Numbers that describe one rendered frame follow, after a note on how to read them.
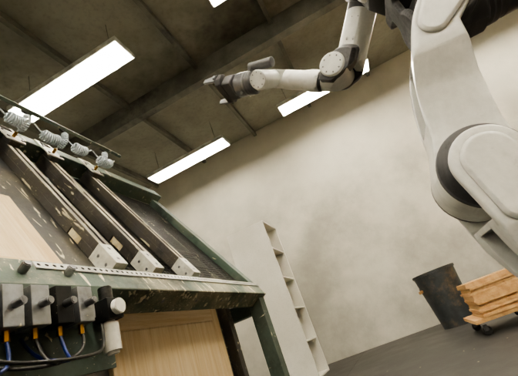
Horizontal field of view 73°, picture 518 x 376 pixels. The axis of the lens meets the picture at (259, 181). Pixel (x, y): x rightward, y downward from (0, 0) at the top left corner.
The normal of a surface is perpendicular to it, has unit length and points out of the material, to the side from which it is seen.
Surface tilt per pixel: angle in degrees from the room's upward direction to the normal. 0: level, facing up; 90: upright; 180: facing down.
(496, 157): 90
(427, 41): 90
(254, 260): 90
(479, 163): 90
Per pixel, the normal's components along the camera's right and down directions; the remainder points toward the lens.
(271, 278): -0.36, -0.30
